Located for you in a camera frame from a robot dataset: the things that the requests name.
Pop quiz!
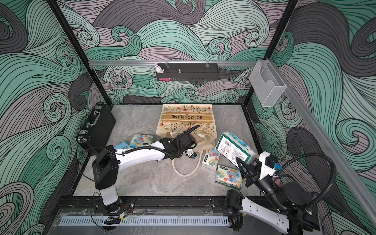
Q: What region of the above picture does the white rabbit figurine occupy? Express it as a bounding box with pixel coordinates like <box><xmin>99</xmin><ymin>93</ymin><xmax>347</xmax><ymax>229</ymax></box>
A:
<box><xmin>154</xmin><ymin>63</ymin><xmax>164</xmax><ymax>73</ymax></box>

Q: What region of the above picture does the black wall shelf tray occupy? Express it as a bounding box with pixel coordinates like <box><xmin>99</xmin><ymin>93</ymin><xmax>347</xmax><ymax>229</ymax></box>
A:
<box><xmin>156</xmin><ymin>62</ymin><xmax>219</xmax><ymax>82</ymax></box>

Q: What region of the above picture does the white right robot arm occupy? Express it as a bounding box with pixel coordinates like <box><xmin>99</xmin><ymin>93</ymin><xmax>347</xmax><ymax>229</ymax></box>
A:
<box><xmin>224</xmin><ymin>152</ymin><xmax>336</xmax><ymax>235</ymax></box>

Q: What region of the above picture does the elephant print tissue pack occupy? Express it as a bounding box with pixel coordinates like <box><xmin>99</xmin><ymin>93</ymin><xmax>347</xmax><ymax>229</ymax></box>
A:
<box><xmin>215</xmin><ymin>165</ymin><xmax>242</xmax><ymax>190</ymax></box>
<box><xmin>129</xmin><ymin>134</ymin><xmax>154</xmax><ymax>147</ymax></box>
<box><xmin>202</xmin><ymin>148</ymin><xmax>220</xmax><ymax>171</ymax></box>

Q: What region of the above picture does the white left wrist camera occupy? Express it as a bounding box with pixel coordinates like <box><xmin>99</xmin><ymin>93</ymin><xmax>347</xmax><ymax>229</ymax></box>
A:
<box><xmin>185</xmin><ymin>149</ymin><xmax>197</xmax><ymax>159</ymax></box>

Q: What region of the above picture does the clear acrylic wall holder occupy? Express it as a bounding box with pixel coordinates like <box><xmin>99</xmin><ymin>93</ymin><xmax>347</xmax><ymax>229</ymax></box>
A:
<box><xmin>249</xmin><ymin>59</ymin><xmax>287</xmax><ymax>107</ymax></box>

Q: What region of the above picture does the green barcode tissue pack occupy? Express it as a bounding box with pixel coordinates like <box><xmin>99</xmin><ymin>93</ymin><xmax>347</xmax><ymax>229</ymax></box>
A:
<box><xmin>215</xmin><ymin>131</ymin><xmax>258</xmax><ymax>167</ymax></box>

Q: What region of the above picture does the black carrying case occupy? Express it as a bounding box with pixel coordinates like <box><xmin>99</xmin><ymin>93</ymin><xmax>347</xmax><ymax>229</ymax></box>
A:
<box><xmin>75</xmin><ymin>102</ymin><xmax>116</xmax><ymax>155</ymax></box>

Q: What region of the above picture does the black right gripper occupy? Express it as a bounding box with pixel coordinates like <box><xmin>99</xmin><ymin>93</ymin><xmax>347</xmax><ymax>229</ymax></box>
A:
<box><xmin>237</xmin><ymin>152</ymin><xmax>287</xmax><ymax>211</ymax></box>

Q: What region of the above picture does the light blue puppy tissue pack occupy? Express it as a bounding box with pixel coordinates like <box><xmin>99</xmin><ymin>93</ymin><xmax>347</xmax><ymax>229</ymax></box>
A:
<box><xmin>114</xmin><ymin>141</ymin><xmax>131</xmax><ymax>150</ymax></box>

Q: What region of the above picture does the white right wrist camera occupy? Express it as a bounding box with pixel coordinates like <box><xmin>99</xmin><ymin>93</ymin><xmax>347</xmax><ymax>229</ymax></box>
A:
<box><xmin>258</xmin><ymin>151</ymin><xmax>282</xmax><ymax>180</ymax></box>

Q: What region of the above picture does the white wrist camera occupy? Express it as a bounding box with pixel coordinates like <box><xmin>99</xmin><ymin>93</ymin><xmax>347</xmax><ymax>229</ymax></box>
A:
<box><xmin>258</xmin><ymin>151</ymin><xmax>282</xmax><ymax>180</ymax></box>
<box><xmin>185</xmin><ymin>149</ymin><xmax>197</xmax><ymax>159</ymax></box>

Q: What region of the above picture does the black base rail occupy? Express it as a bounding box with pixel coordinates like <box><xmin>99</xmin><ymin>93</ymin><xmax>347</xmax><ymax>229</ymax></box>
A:
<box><xmin>56</xmin><ymin>196</ymin><xmax>228</xmax><ymax>214</ymax></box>

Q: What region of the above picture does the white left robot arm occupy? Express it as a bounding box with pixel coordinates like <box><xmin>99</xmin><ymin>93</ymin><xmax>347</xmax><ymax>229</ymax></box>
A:
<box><xmin>92</xmin><ymin>125</ymin><xmax>200</xmax><ymax>211</ymax></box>

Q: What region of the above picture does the white slotted cable duct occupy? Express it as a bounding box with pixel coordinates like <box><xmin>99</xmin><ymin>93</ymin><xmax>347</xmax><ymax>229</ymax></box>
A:
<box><xmin>58</xmin><ymin>216</ymin><xmax>229</xmax><ymax>227</ymax></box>

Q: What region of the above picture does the floral canvas tote bag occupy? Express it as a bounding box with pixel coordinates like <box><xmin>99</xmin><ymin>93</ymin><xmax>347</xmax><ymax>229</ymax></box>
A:
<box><xmin>155</xmin><ymin>104</ymin><xmax>218</xmax><ymax>177</ymax></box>

